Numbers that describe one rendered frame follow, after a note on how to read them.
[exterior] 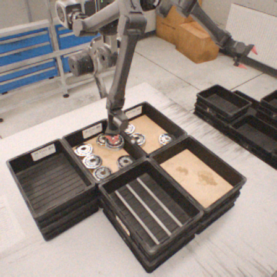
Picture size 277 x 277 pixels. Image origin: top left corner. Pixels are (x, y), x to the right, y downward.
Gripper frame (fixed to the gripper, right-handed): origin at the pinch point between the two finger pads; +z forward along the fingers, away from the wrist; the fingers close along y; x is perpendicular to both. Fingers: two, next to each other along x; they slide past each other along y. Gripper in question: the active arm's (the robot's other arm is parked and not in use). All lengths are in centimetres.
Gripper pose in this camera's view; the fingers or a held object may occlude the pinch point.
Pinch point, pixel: (114, 139)
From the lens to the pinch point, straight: 142.8
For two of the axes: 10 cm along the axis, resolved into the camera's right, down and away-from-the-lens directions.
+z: -0.3, 7.1, 7.1
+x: -9.9, -1.4, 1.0
